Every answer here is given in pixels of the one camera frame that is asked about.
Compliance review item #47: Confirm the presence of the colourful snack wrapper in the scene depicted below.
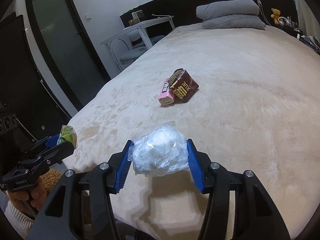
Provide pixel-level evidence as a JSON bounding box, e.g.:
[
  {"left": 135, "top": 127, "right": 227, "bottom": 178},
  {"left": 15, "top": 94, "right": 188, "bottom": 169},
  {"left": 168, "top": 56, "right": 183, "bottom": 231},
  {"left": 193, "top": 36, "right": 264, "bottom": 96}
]
[{"left": 57, "top": 125, "right": 78, "bottom": 149}]

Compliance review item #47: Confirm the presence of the white tissue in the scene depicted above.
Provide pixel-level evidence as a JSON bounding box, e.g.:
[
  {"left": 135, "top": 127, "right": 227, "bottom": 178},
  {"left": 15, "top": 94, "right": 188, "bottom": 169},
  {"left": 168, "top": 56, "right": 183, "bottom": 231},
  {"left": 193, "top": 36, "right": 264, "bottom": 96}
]
[{"left": 127, "top": 121, "right": 189, "bottom": 177}]

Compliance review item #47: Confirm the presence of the small pink carton box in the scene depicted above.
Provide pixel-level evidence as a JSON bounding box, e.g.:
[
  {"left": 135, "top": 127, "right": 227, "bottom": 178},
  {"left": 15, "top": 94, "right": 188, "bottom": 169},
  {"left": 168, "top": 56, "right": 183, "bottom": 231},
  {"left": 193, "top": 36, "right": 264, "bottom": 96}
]
[{"left": 158, "top": 78, "right": 175, "bottom": 106}]

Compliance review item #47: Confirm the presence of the brown chocolate snack box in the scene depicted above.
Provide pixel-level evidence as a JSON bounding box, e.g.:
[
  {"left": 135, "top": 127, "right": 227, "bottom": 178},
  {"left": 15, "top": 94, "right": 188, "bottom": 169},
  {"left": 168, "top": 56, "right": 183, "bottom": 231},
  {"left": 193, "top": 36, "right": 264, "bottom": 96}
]
[{"left": 168, "top": 68, "right": 199, "bottom": 102}]

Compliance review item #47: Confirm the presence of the left cream knit sleeve forearm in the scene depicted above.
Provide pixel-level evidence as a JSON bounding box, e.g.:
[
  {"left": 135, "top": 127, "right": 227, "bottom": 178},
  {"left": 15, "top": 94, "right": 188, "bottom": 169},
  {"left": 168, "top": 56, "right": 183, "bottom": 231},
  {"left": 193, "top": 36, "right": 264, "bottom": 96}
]
[{"left": 4, "top": 201, "right": 34, "bottom": 239}]

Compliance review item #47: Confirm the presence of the left hand bare skin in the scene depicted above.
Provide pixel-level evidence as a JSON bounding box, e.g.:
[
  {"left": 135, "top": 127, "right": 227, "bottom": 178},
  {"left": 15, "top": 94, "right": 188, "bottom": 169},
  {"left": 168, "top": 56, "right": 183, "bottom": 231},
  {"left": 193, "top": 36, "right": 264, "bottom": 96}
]
[{"left": 6, "top": 176, "right": 47, "bottom": 215}]

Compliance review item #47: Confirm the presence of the brown fluffy rug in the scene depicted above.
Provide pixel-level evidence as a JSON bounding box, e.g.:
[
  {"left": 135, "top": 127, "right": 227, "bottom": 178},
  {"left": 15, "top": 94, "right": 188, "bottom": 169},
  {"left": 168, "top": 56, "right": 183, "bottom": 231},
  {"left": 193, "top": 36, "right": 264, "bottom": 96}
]
[{"left": 41, "top": 168, "right": 62, "bottom": 195}]

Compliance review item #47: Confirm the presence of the black cabinet with speakers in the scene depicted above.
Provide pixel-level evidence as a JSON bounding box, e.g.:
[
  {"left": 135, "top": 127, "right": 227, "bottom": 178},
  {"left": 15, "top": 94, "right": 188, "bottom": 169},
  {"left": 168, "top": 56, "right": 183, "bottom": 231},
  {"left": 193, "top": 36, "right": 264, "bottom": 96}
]
[{"left": 0, "top": 15, "right": 72, "bottom": 145}]

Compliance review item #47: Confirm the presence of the dark frosted glass door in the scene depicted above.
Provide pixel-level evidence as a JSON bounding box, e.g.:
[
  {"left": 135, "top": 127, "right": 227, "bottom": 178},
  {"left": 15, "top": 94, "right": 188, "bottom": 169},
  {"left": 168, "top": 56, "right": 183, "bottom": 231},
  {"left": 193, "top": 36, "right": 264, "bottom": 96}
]
[{"left": 25, "top": 0, "right": 111, "bottom": 110}]

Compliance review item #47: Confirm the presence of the grey cushioned metal chair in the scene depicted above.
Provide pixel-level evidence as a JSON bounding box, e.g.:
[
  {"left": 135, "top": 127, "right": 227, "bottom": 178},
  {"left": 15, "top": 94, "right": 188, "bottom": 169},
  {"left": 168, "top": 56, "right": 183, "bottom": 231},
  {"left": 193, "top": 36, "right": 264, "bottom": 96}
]
[{"left": 109, "top": 29, "right": 166, "bottom": 66}]

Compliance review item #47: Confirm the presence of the beige plush bed blanket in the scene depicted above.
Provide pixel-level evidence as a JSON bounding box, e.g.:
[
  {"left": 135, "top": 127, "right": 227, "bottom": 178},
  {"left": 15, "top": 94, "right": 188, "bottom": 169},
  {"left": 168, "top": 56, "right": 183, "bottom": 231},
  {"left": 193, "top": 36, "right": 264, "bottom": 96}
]
[{"left": 64, "top": 24, "right": 319, "bottom": 238}]

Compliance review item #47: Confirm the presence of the white metal side table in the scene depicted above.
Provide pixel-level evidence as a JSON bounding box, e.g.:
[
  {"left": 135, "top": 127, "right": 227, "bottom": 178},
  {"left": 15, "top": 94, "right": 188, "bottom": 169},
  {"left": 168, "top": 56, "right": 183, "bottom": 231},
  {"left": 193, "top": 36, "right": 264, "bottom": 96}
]
[{"left": 100, "top": 15, "right": 175, "bottom": 72}]

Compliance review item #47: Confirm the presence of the small box on headboard shelf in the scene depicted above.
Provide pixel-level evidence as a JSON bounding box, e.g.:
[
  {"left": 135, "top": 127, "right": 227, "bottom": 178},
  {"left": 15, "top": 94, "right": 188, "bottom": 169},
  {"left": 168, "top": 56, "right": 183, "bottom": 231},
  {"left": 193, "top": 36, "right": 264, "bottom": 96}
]
[{"left": 129, "top": 10, "right": 146, "bottom": 26}]

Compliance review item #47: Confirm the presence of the pile of clothes by bed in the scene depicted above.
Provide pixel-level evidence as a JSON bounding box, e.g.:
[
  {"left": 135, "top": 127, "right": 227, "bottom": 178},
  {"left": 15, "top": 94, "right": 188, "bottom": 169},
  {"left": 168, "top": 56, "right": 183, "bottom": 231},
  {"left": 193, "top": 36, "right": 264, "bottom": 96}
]
[{"left": 299, "top": 35, "right": 320, "bottom": 55}]

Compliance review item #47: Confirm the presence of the black headboard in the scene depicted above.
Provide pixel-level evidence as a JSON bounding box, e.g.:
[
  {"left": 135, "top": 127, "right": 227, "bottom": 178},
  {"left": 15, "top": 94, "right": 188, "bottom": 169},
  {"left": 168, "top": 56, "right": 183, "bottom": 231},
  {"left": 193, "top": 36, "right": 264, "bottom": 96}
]
[{"left": 120, "top": 0, "right": 298, "bottom": 38}]

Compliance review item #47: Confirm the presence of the lower grey pillow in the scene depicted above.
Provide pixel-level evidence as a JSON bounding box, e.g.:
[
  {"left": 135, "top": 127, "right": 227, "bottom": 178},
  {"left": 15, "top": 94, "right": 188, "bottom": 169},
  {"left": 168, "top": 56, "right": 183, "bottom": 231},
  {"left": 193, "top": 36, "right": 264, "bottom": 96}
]
[{"left": 202, "top": 14, "right": 266, "bottom": 30}]

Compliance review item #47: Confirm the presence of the grey pillow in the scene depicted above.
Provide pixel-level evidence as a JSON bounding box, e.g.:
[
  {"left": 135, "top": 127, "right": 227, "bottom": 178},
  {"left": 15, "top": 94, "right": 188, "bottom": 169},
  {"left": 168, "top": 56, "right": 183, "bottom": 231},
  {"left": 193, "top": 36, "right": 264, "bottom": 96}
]
[
  {"left": 196, "top": 0, "right": 260, "bottom": 20},
  {"left": 202, "top": 14, "right": 266, "bottom": 30}
]

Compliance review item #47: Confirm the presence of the cluttered dark nightstand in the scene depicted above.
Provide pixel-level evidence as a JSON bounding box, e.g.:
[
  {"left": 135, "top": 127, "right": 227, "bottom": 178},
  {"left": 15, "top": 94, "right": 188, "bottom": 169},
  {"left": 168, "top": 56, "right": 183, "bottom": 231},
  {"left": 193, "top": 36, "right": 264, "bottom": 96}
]
[{"left": 278, "top": 16, "right": 303, "bottom": 34}]

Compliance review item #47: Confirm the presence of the cream window curtain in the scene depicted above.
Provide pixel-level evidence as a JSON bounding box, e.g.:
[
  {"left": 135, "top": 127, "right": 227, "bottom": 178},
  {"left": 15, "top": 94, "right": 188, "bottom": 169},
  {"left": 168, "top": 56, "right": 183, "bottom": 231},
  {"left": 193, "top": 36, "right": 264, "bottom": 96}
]
[{"left": 295, "top": 0, "right": 319, "bottom": 39}]

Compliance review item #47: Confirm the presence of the small brown teddy bear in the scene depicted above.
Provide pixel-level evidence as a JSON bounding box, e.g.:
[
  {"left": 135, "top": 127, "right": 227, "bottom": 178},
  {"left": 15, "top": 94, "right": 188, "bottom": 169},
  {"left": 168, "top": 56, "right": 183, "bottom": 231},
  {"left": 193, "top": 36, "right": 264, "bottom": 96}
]
[{"left": 271, "top": 8, "right": 280, "bottom": 25}]

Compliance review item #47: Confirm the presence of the upper grey pillow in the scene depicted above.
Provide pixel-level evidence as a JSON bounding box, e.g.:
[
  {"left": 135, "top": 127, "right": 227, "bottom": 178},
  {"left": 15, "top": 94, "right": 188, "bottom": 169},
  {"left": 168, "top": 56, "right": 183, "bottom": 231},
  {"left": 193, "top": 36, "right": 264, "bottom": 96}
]
[{"left": 196, "top": 0, "right": 260, "bottom": 20}]

